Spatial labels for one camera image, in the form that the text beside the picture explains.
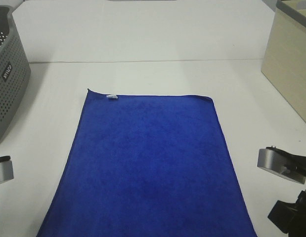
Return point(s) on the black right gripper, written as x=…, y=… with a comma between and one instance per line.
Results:
x=290, y=218

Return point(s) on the blue microfibre towel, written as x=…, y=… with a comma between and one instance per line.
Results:
x=148, y=166

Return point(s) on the beige storage box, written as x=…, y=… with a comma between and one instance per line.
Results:
x=284, y=62

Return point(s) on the grey perforated plastic basket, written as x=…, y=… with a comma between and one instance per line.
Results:
x=14, y=69

